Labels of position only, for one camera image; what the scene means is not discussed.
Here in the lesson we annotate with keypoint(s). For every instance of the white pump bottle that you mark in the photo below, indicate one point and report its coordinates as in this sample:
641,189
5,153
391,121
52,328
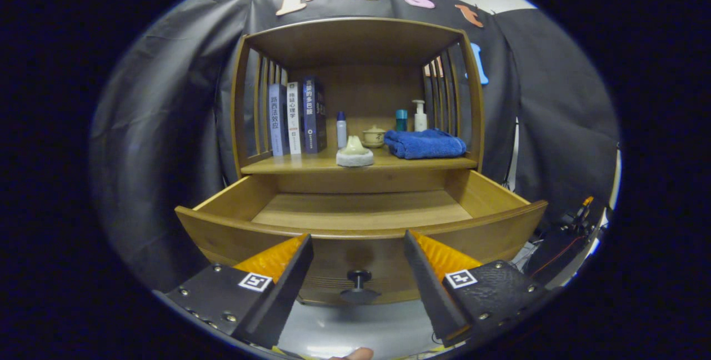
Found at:
420,121

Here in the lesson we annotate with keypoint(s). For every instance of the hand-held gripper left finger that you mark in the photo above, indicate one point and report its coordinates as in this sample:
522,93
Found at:
286,293

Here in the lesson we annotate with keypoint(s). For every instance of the wooden cabinet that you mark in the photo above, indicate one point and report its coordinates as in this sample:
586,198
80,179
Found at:
355,43

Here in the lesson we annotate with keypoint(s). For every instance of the light purple book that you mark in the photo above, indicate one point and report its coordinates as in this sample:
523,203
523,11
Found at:
276,121

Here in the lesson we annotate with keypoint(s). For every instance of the teal bottle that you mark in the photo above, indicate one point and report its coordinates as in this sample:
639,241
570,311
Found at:
401,122

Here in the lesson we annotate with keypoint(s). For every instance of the black device with orange clip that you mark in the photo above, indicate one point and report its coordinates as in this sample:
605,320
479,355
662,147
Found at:
561,243

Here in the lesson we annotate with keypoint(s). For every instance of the blue folded towel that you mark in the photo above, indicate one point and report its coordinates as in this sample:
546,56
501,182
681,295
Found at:
425,144

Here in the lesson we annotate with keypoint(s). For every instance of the cream lidded teacup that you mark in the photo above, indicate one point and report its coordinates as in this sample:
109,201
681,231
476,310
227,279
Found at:
374,138

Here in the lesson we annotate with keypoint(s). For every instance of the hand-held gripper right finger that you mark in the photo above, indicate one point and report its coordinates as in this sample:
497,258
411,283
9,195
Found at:
430,293

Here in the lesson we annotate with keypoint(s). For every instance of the white book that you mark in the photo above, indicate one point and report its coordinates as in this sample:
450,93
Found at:
294,118

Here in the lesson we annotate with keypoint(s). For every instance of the wooden drawer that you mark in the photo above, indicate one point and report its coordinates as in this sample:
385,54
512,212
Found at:
361,213

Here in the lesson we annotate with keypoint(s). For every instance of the dark blue book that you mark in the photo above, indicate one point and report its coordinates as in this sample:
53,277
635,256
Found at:
312,115

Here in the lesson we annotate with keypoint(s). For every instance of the white bottle with blue cap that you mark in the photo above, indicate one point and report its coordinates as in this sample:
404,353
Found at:
341,133

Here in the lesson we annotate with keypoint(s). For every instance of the wooden countertop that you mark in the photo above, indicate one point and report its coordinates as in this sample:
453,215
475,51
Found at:
311,163

